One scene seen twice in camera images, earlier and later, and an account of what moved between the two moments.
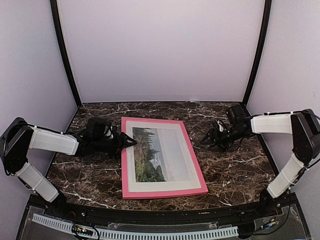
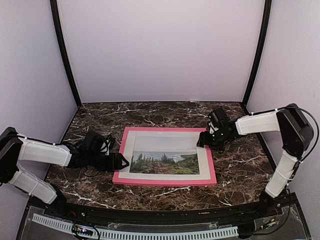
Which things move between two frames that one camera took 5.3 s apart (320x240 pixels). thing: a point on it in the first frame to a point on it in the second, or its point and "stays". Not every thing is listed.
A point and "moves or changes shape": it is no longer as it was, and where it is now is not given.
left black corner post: (54, 8) stays
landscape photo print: (159, 155) moves or changes shape
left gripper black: (120, 144) to (112, 165)
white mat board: (134, 186) to (127, 149)
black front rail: (189, 215) stays
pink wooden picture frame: (161, 163) moves or changes shape
